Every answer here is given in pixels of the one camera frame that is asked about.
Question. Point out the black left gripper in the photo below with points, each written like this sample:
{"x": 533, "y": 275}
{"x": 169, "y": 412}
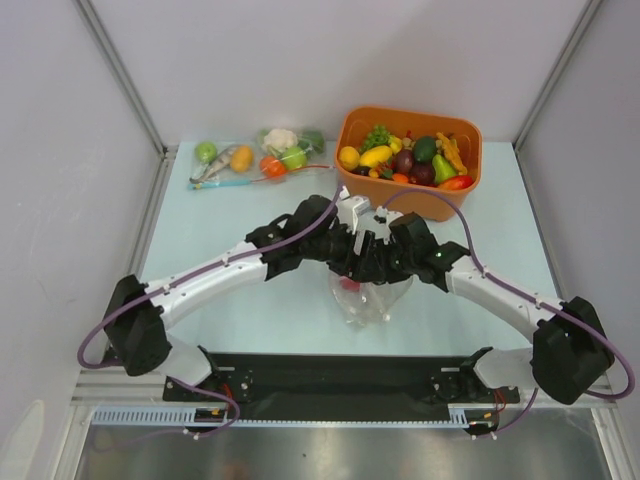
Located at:
{"x": 363, "y": 267}

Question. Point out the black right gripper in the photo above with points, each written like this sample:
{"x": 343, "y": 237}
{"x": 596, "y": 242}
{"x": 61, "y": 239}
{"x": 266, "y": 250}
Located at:
{"x": 379, "y": 259}

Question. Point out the red fake bell pepper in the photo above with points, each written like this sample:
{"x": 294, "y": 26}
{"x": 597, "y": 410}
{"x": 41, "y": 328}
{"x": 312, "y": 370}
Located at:
{"x": 349, "y": 285}

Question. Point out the clear zip top bag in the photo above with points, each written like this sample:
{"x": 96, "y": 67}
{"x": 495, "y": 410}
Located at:
{"x": 372, "y": 304}

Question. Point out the yellow fake pear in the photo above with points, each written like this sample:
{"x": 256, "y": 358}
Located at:
{"x": 349, "y": 158}

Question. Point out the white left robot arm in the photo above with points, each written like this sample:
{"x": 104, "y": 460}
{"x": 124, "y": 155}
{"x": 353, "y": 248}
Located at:
{"x": 140, "y": 315}

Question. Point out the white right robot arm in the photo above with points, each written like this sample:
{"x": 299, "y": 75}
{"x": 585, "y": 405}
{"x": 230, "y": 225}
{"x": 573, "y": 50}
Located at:
{"x": 566, "y": 355}

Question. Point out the fake dark plum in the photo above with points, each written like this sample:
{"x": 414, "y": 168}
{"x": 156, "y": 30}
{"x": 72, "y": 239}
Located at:
{"x": 422, "y": 174}

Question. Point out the fake red orange mango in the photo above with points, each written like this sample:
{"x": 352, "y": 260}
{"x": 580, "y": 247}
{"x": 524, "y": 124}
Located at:
{"x": 456, "y": 183}

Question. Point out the fake green pear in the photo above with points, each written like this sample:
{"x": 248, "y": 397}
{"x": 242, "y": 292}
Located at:
{"x": 443, "y": 169}

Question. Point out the fake purple passion fruit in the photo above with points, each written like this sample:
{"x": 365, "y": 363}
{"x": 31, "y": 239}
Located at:
{"x": 403, "y": 161}

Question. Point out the fake yellow mango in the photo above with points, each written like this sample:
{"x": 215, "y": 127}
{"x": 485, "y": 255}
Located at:
{"x": 375, "y": 156}

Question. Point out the fake green avocado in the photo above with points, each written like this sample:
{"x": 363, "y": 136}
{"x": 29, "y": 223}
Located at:
{"x": 424, "y": 149}

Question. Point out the fake orange ginger root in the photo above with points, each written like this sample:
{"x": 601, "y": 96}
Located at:
{"x": 450, "y": 151}

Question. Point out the fake green lime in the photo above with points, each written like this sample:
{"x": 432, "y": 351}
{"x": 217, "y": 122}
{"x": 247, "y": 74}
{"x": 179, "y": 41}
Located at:
{"x": 294, "y": 158}

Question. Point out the fake green grapes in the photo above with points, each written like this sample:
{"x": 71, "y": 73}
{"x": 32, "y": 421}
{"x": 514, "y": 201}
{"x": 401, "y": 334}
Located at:
{"x": 378, "y": 136}

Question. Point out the fake green broccoli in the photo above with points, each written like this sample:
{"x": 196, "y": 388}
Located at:
{"x": 311, "y": 141}

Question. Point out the fake orange tomato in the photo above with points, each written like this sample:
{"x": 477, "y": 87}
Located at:
{"x": 271, "y": 167}

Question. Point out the red-zip bag with vegetables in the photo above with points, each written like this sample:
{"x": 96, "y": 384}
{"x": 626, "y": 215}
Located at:
{"x": 317, "y": 163}

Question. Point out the fake white cauliflower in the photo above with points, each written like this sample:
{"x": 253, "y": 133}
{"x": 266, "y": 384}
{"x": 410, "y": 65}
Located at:
{"x": 277, "y": 140}

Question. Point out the fake brown potato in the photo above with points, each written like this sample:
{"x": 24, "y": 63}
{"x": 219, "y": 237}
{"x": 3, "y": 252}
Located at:
{"x": 242, "y": 159}

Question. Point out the fake grey fish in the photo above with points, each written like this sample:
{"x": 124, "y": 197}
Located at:
{"x": 221, "y": 162}

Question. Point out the blue-zip bag with fish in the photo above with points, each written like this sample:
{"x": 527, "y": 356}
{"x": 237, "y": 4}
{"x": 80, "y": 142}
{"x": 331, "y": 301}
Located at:
{"x": 229, "y": 167}

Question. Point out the green fake apple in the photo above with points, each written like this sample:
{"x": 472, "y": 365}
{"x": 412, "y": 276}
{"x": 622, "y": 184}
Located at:
{"x": 205, "y": 152}

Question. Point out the orange plastic bin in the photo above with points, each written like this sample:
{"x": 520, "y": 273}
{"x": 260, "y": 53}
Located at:
{"x": 382, "y": 185}

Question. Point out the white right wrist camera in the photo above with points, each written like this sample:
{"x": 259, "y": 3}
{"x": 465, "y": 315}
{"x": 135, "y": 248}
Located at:
{"x": 381, "y": 221}

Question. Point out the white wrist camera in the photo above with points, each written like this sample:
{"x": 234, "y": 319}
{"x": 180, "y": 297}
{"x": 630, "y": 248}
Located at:
{"x": 354, "y": 212}
{"x": 381, "y": 221}

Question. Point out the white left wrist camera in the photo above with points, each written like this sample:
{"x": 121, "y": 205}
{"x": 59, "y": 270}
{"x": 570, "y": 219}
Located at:
{"x": 354, "y": 212}

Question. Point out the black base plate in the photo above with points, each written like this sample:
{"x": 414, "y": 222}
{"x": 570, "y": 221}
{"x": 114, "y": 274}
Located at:
{"x": 333, "y": 388}

